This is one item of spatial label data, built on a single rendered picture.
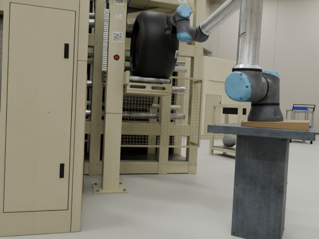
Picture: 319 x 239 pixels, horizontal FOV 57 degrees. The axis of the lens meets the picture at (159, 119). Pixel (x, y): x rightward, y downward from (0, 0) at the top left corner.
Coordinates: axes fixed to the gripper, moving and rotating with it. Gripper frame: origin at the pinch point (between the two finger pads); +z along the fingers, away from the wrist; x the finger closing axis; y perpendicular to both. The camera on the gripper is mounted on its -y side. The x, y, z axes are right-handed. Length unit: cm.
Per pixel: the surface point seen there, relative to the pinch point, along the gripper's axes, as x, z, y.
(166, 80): -5.8, 18.0, -31.4
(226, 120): -175, 227, -41
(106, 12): 43, 20, 20
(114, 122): 34, 30, -65
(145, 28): 15.7, 4.6, 4.2
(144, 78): 12.9, 17.9, -31.3
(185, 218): -5, -29, -128
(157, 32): 7.2, 1.8, 1.3
